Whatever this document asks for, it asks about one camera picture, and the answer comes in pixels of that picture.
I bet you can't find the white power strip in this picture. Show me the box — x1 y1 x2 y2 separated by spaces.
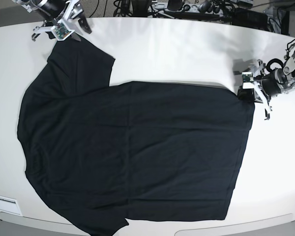
163 2 223 19

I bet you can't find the white label on table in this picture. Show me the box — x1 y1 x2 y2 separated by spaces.
0 196 23 216

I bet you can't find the black box behind table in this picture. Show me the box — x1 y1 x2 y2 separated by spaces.
231 8 268 31

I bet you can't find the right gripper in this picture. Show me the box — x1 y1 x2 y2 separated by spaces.
30 0 92 41

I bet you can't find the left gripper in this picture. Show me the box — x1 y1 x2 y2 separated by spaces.
233 59 277 120

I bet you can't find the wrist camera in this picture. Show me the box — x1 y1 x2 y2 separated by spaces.
241 72 254 89
51 23 73 41

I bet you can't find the black chair back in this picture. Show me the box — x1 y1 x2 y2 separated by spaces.
131 0 150 17

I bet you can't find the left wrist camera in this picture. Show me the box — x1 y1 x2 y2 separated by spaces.
241 72 254 89

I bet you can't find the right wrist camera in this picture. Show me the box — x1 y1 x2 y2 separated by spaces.
51 23 73 41

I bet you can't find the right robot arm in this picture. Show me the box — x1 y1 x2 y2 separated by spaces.
14 0 92 41

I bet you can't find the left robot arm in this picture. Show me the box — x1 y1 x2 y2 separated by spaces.
236 38 295 120

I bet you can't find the black T-shirt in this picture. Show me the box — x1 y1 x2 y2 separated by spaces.
17 39 255 236

